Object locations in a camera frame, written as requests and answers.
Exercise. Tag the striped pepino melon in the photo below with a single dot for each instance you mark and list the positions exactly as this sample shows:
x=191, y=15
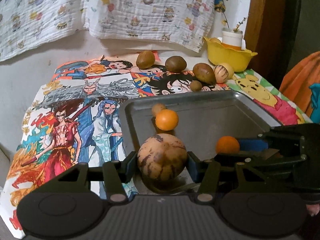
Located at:
x=221, y=74
x=162, y=157

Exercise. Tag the yellow plastic bowl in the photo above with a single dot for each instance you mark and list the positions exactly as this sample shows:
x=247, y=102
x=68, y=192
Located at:
x=238, y=59

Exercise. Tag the cartoon characters drawing poster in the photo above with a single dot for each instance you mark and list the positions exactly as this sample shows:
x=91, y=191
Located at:
x=155, y=80

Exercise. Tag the right printed muslin cloth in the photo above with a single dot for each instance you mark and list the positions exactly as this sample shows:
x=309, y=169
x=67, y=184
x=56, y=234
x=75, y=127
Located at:
x=182, y=22

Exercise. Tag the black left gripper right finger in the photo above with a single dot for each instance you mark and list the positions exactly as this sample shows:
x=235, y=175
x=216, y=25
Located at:
x=206, y=174

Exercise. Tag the left printed muslin cloth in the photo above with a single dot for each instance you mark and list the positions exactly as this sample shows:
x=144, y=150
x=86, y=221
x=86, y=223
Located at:
x=28, y=24

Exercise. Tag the yellow lemon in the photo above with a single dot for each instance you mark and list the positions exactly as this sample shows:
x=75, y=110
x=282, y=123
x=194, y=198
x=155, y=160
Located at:
x=229, y=69

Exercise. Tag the winnie the pooh drawing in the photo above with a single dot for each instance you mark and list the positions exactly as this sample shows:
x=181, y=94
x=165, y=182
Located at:
x=268, y=97

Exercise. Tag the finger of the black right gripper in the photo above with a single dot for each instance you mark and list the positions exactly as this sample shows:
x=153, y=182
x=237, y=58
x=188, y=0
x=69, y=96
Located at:
x=228, y=161
x=251, y=144

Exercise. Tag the white orange plastic cup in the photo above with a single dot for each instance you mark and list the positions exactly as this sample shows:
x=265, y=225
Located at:
x=232, y=39

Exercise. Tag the small brown kiwi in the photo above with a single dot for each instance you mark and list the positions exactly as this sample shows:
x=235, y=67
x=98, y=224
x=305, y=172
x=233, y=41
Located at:
x=157, y=108
x=195, y=86

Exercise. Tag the brown sapodilla fruit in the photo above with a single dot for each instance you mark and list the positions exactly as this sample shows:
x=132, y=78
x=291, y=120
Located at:
x=175, y=64
x=145, y=59

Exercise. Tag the anime warriors drawing poster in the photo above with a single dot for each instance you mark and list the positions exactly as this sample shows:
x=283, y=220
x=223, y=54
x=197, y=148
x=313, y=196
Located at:
x=69, y=122

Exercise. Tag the wooden door frame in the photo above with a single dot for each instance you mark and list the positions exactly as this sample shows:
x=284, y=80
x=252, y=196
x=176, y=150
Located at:
x=271, y=32

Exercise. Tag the grey metal tray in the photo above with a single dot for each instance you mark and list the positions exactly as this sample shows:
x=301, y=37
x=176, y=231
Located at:
x=204, y=117

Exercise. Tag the dry twig plant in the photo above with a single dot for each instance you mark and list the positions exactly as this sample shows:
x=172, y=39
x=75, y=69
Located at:
x=236, y=29

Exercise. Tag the orange cloth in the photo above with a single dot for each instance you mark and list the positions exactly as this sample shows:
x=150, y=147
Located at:
x=301, y=86

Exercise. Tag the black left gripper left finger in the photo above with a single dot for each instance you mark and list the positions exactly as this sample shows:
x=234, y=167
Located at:
x=115, y=174

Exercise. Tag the brown green mango fruit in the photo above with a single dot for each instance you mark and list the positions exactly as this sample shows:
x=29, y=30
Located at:
x=204, y=73

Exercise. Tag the yellow fruit in bowl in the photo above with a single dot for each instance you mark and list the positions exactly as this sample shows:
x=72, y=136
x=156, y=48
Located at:
x=215, y=40

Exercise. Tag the printed muslin cloth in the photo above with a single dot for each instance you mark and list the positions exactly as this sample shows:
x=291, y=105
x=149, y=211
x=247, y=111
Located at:
x=28, y=24
x=182, y=22

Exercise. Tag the small orange tangerine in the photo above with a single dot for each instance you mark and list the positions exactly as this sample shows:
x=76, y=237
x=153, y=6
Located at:
x=166, y=120
x=227, y=145

